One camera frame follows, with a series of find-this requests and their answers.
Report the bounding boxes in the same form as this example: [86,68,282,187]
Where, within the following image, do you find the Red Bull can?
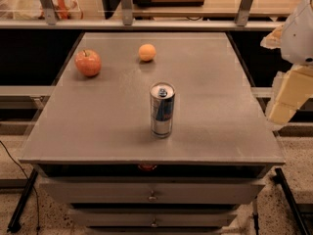
[150,82,175,138]

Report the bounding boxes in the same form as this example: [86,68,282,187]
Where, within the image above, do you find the black floor rail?
[7,169,38,233]
[273,167,313,235]

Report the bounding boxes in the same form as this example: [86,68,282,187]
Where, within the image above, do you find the upper cabinet drawer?
[40,178,264,205]

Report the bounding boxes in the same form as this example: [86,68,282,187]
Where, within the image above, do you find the orange fruit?
[138,44,157,62]

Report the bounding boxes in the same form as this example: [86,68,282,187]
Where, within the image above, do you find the metal shelf frame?
[0,0,313,32]

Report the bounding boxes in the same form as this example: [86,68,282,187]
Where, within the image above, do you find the black floor cable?
[0,140,41,235]

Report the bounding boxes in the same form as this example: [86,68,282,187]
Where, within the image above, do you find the black right floor rail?
[273,167,313,235]

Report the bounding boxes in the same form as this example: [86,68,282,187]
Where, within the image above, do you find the black left floor rail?
[7,169,38,233]

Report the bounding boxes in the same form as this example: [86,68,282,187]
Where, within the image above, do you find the orange white plastic bag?
[52,0,83,20]

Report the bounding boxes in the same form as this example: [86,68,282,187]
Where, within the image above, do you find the red apple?
[74,49,102,77]

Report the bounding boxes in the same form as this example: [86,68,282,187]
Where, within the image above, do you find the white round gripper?
[260,0,313,125]

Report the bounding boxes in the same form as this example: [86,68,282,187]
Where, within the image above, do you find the lower cabinet drawer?
[68,210,237,228]

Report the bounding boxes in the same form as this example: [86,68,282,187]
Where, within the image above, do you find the cabinet drawer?
[68,210,237,228]
[40,178,264,205]

